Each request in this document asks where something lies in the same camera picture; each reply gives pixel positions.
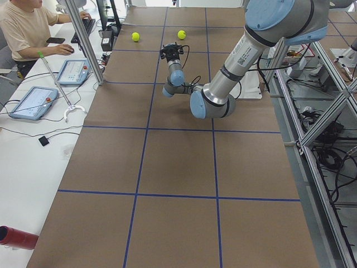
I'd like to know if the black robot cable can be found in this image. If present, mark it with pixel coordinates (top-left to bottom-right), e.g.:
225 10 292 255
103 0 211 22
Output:
178 44 204 93

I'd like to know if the red cardboard tube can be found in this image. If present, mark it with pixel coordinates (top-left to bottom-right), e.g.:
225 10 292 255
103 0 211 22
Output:
1 226 38 250

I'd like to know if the small black square puck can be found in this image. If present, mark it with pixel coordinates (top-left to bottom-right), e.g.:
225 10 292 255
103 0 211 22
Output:
38 136 50 147

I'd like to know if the black smartphone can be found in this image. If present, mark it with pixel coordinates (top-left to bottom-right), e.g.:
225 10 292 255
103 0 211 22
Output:
46 37 65 44

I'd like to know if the far blue teach pendant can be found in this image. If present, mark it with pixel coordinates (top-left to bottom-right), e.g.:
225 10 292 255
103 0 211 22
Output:
57 59 91 86

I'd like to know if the near blue teach pendant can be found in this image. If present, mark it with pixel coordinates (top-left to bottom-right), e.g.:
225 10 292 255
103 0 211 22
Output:
9 86 59 121

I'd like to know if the person in beige shirt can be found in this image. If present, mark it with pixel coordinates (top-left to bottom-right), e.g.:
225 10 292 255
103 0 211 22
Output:
0 0 93 76

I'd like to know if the yellow Wilson tennis ball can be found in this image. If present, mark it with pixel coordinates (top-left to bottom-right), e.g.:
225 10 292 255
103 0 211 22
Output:
132 32 140 42

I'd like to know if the silver reach grabber tool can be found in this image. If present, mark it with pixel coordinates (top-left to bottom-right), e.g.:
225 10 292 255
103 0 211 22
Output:
37 51 87 123

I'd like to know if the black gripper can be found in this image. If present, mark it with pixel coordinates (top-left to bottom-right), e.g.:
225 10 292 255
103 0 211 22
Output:
160 42 184 60

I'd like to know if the black power adapter box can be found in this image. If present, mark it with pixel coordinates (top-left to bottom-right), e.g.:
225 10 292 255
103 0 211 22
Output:
101 30 114 52

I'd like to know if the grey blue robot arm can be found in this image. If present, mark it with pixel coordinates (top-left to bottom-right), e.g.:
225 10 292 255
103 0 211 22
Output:
160 0 330 119

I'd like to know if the yellow Roland Garros tennis ball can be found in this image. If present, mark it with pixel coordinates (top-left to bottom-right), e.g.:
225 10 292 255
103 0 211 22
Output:
177 30 186 40

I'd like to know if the black computer monitor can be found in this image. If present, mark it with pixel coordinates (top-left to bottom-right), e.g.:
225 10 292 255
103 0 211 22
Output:
96 0 122 33

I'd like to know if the blue teach pendant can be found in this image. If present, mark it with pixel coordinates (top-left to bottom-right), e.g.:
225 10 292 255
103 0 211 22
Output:
9 86 59 121
57 59 91 86

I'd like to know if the black keyboard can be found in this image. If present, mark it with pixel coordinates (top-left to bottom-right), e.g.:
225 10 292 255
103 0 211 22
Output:
70 18 96 44

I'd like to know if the grey aluminium frame post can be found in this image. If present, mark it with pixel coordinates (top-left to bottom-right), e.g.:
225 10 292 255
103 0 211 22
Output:
65 0 104 85

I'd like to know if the brown paper table cover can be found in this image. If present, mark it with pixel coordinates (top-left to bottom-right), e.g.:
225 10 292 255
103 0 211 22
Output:
28 8 319 267

